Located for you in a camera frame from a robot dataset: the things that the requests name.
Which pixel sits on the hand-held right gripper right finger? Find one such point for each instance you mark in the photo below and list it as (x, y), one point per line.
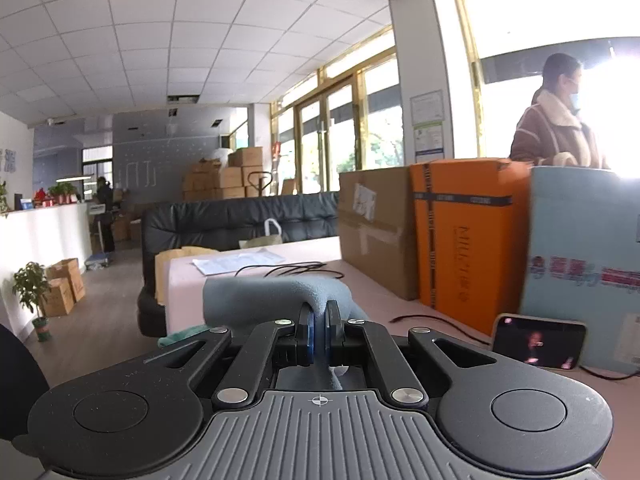
(332, 340)

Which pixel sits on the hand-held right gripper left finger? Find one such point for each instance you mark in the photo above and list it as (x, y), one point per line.
(306, 340)

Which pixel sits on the blue sweater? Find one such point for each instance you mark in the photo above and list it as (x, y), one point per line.
(260, 300)

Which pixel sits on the green t-shirt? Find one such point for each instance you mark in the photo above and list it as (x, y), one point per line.
(182, 336)

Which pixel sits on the white papers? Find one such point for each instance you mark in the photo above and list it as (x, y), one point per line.
(235, 260)

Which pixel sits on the large brown cardboard box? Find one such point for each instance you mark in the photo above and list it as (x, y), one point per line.
(375, 240)

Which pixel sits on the white bag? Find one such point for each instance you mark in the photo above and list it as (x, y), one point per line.
(272, 230)

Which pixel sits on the black leather sofa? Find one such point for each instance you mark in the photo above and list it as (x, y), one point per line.
(225, 220)

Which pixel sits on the brown paper envelope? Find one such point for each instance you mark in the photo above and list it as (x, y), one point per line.
(170, 270)

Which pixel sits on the pallet truck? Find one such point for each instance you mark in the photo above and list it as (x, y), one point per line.
(260, 182)

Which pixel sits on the orange cardboard box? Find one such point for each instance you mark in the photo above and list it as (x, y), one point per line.
(465, 240)

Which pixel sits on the stack of cardboard boxes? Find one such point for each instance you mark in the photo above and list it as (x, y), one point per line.
(235, 175)

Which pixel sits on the white smartphone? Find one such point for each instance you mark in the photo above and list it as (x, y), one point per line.
(540, 342)

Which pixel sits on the small brown cardboard box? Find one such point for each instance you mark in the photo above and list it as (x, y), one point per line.
(62, 297)
(62, 267)

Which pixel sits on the labelled light blue cardboard box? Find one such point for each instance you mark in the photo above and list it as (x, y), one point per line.
(575, 240)

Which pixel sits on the potted plant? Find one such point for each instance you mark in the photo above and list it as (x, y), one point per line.
(32, 285)

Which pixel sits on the white reception counter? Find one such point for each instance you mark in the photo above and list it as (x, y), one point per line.
(45, 240)

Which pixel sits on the pendant lamp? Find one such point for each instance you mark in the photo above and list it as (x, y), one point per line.
(75, 178)

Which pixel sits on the small green plant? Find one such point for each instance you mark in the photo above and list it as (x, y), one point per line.
(62, 191)

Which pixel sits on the framed wall notice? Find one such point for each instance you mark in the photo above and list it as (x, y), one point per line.
(427, 125)

